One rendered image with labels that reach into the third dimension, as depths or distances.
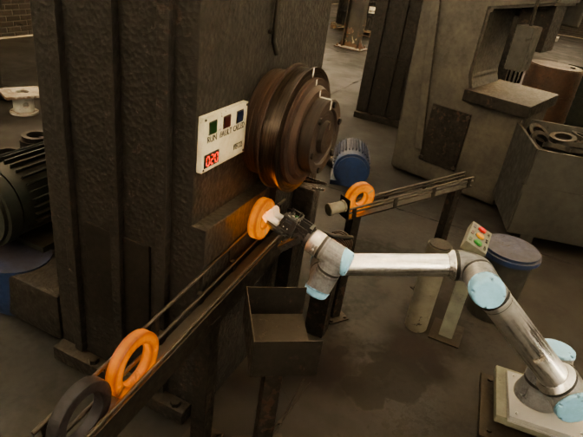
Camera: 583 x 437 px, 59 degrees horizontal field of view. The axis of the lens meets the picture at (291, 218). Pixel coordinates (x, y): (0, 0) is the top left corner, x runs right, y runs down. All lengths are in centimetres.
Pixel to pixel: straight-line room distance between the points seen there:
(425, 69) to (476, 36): 47
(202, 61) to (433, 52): 320
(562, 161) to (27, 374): 329
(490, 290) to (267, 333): 77
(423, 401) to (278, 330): 99
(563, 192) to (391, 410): 211
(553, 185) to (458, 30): 144
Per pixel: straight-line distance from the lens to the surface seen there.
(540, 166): 382
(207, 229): 171
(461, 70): 448
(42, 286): 256
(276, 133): 174
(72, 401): 136
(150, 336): 150
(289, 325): 177
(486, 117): 445
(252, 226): 184
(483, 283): 189
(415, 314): 282
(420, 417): 246
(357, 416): 237
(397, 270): 198
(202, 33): 153
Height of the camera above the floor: 173
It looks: 28 degrees down
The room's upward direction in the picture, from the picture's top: 8 degrees clockwise
